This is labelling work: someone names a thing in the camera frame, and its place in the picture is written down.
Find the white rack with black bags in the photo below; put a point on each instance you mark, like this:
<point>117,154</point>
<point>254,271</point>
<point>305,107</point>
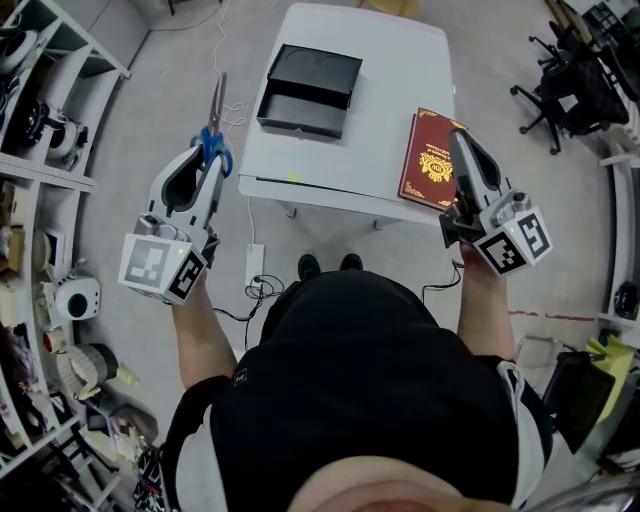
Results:
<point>622,225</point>

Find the person's head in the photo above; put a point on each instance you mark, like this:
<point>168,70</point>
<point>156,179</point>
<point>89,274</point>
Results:
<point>400,487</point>

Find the black office chair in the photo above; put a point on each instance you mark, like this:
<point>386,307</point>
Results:
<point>575,90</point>

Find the person's left forearm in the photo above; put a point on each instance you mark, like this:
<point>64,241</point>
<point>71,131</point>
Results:
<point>200,340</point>

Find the person's right black shoe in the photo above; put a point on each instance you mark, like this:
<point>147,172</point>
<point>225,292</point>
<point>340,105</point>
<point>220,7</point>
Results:
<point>351,262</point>

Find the white power strip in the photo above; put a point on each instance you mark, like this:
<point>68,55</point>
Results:
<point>255,262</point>

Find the yellow-green folded object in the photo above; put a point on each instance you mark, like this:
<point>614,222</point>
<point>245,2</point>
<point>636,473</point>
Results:
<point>612,360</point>

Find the black flat monitor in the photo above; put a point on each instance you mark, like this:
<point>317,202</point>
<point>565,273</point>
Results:
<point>577,400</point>

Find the person's left black shoe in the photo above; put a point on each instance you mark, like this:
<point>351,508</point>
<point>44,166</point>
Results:
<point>308,267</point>

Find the metal chair frame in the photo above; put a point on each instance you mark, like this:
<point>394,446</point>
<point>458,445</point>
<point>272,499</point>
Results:
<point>537,342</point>

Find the person's right forearm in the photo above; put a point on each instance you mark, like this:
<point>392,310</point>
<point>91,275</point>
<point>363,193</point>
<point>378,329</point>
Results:
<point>485,310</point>

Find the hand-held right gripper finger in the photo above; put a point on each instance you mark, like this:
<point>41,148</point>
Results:
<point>460,165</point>
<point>487,170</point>

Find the white round-fronted device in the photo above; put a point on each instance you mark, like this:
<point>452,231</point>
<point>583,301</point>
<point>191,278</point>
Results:
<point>75,297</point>

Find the white metal shelving unit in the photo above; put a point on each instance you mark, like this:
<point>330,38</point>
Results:
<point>30,250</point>

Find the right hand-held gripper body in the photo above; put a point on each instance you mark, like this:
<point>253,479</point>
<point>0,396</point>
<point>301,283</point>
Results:
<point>515,242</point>

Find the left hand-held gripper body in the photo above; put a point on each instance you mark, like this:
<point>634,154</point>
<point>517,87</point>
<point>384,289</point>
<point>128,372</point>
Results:
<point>155,267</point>

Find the white shelving unit with helmets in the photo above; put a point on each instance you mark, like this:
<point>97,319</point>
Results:
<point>60,55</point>

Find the black helmet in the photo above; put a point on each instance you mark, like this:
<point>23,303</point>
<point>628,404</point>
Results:
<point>626,300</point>

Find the red book with gold trim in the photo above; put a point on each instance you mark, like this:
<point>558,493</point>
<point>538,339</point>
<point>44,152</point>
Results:
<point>425,150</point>

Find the black box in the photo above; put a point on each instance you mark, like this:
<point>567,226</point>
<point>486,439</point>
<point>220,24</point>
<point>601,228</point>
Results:
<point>310,75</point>

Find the person's torso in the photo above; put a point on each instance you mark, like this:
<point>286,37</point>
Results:
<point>360,380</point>

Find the person's black shoe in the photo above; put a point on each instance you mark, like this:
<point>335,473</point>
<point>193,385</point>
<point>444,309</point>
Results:
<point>308,267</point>
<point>351,262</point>

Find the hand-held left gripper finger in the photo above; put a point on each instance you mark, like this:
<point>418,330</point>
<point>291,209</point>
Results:
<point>212,190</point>
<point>172,172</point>

